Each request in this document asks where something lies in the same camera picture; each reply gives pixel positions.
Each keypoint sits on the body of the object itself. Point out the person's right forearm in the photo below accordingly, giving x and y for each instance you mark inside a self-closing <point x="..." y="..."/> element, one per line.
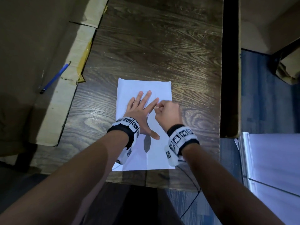
<point x="229" y="189"/>

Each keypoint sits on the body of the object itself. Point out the white panel with metal edge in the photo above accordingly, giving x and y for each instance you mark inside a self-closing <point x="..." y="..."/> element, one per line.
<point x="274" y="166"/>

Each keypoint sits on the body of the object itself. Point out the person's left hand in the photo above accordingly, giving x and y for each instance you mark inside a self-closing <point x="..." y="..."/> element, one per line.
<point x="140" y="112"/>

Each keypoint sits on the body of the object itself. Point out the blue pencil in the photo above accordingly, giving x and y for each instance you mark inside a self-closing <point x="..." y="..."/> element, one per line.
<point x="55" y="78"/>

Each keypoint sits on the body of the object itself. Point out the person's dark trousers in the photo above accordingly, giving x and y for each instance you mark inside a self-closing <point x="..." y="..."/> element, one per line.
<point x="131" y="206"/>

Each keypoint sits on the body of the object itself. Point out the white paper sheet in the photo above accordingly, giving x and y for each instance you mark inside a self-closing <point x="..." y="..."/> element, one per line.
<point x="154" y="86"/>

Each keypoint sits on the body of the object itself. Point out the person's right hand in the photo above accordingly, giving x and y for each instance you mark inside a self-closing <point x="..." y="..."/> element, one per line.
<point x="168" y="114"/>

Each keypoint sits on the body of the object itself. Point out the black white marker wristband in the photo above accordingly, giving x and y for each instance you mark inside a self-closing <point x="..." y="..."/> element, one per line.
<point x="181" y="138"/>
<point x="127" y="125"/>

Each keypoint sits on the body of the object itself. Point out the brown cardboard box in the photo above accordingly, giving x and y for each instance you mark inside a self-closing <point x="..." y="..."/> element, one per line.
<point x="28" y="56"/>

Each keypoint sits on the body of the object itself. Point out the person's left forearm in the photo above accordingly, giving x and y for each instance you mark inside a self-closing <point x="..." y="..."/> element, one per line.
<point x="65" y="182"/>

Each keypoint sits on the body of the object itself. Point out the tan wooden cabinet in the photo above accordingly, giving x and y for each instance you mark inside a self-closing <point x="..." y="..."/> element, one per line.
<point x="269" y="21"/>

